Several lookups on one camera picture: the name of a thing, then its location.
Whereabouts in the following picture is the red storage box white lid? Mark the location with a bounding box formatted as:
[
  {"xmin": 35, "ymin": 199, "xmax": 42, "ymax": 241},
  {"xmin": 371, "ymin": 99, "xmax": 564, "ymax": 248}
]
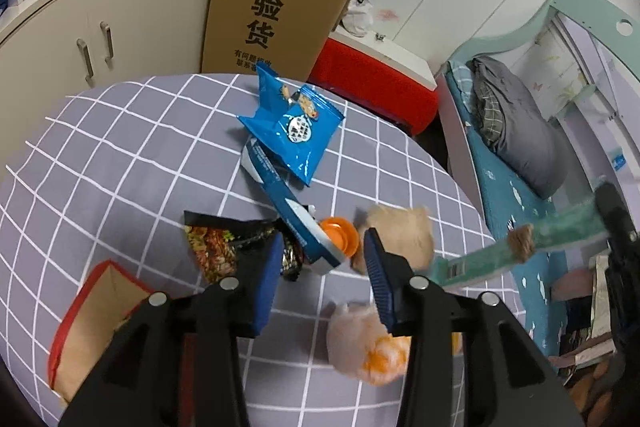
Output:
[{"xmin": 307, "ymin": 27, "xmax": 440, "ymax": 135}]

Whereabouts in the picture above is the teal green packet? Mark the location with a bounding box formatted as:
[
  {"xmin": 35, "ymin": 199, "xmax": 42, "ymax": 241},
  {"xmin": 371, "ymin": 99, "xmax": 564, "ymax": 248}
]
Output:
[{"xmin": 432, "ymin": 199, "xmax": 608, "ymax": 293}]

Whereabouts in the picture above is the orange white patterned packet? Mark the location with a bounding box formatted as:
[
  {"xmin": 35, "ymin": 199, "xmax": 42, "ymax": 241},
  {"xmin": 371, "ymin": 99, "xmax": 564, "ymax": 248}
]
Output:
[{"xmin": 326, "ymin": 301, "xmax": 412, "ymax": 386}]

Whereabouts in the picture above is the blue white carton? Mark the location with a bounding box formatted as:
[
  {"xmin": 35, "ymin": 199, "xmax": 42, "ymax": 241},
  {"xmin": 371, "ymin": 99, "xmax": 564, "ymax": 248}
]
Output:
[{"xmin": 241, "ymin": 139, "xmax": 347, "ymax": 275}]

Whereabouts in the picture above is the orange round lid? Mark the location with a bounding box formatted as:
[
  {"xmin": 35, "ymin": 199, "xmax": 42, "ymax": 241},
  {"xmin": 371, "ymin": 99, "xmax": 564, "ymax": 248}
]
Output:
[{"xmin": 319, "ymin": 217, "xmax": 361, "ymax": 269}]

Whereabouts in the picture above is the white crumpled plastic bag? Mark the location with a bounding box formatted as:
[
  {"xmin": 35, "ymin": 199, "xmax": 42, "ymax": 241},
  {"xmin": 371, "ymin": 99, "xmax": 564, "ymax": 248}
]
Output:
[{"xmin": 342, "ymin": 0, "xmax": 377, "ymax": 38}]

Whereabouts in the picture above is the tan fuzzy lump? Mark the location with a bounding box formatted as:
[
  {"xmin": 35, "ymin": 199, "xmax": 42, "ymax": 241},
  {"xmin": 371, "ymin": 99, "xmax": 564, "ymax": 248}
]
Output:
[{"xmin": 352, "ymin": 206, "xmax": 434, "ymax": 276}]

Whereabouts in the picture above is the grey folded quilt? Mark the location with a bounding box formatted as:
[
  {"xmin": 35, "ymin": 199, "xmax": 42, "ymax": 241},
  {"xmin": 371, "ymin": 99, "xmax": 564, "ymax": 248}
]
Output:
[{"xmin": 470, "ymin": 56, "xmax": 571, "ymax": 200}]

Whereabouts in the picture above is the cream curved cabinet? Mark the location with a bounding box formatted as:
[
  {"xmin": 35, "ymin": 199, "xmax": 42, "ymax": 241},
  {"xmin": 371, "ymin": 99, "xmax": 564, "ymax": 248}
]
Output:
[{"xmin": 0, "ymin": 0, "xmax": 231, "ymax": 108}]

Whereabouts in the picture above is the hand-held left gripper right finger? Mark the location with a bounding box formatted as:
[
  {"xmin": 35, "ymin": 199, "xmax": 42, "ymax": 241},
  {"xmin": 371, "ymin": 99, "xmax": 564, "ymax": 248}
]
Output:
[{"xmin": 362, "ymin": 227, "xmax": 585, "ymax": 427}]

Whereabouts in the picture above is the teal candy print mattress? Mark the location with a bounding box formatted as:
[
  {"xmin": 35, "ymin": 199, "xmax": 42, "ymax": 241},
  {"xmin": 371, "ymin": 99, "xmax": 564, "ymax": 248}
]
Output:
[{"xmin": 445, "ymin": 57, "xmax": 616, "ymax": 358}]

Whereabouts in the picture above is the mint bunk bed frame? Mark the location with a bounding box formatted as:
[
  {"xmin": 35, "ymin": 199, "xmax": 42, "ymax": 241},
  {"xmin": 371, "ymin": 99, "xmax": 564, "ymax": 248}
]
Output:
[{"xmin": 435, "ymin": 0, "xmax": 640, "ymax": 188}]

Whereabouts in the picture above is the blue checked pillow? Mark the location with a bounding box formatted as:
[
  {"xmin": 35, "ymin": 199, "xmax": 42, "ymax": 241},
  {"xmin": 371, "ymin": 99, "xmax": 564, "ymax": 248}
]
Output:
[{"xmin": 446, "ymin": 59, "xmax": 477, "ymax": 108}]

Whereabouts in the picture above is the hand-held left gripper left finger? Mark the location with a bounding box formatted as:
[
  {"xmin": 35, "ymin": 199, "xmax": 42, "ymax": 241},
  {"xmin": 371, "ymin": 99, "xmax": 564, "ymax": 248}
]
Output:
[{"xmin": 59, "ymin": 232, "xmax": 286, "ymax": 427}]

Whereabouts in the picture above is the red edged cardboard box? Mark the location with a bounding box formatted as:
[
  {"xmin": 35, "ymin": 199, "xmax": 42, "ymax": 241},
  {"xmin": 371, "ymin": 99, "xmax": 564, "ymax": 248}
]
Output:
[{"xmin": 47, "ymin": 259, "xmax": 196, "ymax": 408}]

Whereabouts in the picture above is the brown cardboard box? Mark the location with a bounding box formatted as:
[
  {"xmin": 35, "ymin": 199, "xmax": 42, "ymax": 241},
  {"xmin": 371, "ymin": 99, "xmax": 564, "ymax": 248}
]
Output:
[{"xmin": 201, "ymin": 0, "xmax": 368, "ymax": 82}]

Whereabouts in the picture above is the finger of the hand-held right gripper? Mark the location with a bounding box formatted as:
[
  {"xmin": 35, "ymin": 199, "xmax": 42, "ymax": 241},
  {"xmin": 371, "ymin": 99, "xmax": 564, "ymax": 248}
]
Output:
[{"xmin": 594, "ymin": 181, "xmax": 640, "ymax": 259}]

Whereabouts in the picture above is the blue snack packet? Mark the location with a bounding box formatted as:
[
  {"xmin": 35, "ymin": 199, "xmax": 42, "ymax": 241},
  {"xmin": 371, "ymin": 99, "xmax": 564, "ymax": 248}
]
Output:
[{"xmin": 237, "ymin": 63, "xmax": 346, "ymax": 185}]

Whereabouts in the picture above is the black noodle packet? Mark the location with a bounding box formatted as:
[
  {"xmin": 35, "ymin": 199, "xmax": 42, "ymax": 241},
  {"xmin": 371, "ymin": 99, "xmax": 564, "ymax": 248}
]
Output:
[{"xmin": 184, "ymin": 209, "xmax": 306, "ymax": 285}]

